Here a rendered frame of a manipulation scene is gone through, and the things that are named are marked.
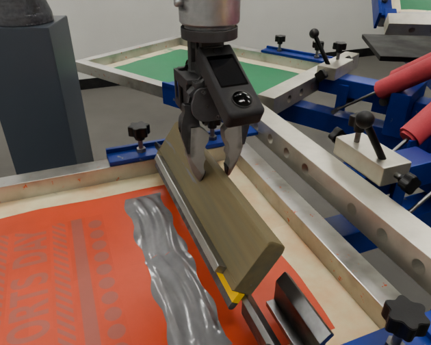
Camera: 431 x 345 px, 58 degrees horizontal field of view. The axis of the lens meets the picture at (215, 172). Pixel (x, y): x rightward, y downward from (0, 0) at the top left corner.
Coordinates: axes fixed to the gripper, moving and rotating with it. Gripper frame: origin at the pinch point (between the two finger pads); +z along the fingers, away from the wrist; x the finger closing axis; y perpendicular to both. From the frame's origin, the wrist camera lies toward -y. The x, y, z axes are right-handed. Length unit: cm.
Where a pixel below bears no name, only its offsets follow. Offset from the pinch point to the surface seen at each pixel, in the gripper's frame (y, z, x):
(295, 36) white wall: 381, 73, -254
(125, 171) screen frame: 25.5, 11.8, 10.0
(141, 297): -6.5, 13.8, 13.7
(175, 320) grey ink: -12.5, 13.0, 10.4
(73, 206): 19.5, 13.7, 21.0
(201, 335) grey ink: -15.7, 13.3, 8.0
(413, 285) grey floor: 41, 109, -115
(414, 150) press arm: 1.9, 5.1, -41.3
